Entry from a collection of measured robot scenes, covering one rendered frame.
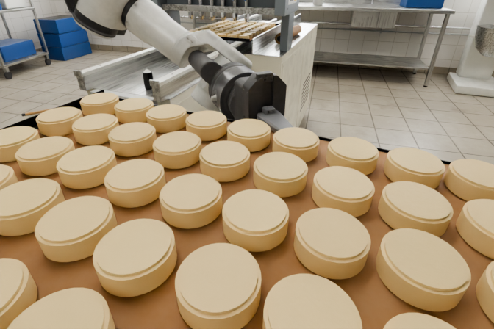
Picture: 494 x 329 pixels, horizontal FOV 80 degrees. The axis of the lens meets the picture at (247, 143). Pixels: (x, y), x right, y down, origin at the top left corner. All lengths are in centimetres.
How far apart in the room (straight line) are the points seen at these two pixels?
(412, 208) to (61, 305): 23
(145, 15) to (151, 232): 46
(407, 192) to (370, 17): 391
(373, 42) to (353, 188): 460
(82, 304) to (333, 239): 15
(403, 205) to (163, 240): 18
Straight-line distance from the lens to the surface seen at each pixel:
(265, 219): 22
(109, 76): 120
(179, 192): 25
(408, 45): 492
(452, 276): 22
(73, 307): 20
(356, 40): 480
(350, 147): 32
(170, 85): 98
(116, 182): 27
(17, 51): 519
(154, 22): 61
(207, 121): 36
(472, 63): 467
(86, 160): 31
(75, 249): 24
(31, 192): 29
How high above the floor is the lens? 117
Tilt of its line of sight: 29 degrees down
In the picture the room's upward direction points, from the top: 1 degrees clockwise
